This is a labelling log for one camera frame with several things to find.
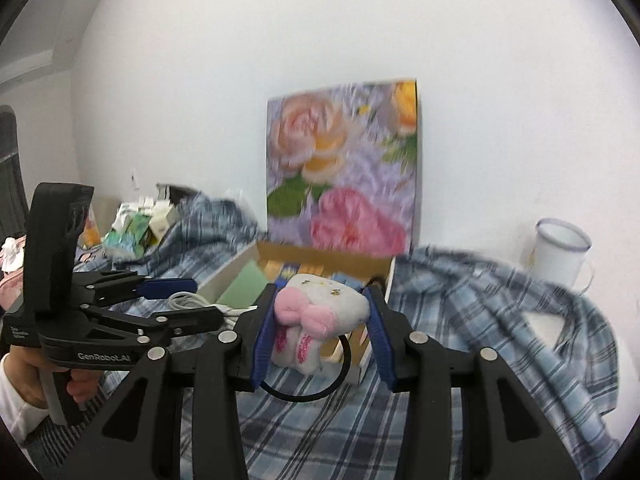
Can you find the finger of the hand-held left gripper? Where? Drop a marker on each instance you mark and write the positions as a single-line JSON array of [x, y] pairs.
[[165, 286], [190, 321]]

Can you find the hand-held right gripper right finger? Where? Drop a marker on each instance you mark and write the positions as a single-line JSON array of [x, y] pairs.
[[378, 342]]

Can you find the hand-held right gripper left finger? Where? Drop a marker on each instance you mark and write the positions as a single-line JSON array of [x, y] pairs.
[[262, 342]]

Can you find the cardboard box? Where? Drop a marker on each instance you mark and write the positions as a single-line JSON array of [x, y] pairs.
[[225, 280]]

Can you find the green cloth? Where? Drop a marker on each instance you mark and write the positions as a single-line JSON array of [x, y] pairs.
[[242, 287]]

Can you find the gold and blue cigarette pack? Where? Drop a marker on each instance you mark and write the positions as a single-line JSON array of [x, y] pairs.
[[287, 271]]

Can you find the person's left forearm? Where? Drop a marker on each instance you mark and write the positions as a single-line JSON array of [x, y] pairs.
[[15, 417]]

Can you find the person's left hand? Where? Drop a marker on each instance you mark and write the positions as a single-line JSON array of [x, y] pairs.
[[25, 375]]

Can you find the pink bag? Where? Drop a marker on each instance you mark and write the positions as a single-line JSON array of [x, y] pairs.
[[10, 285]]

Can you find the small white carton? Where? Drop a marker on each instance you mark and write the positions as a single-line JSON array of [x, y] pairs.
[[162, 220]]

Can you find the blue plaid shirt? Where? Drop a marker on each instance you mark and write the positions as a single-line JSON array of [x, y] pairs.
[[475, 320]]

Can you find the floral picture board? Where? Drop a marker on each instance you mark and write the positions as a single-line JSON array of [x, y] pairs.
[[345, 170]]

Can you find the white enamel mug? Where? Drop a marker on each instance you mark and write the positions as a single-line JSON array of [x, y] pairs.
[[555, 255]]

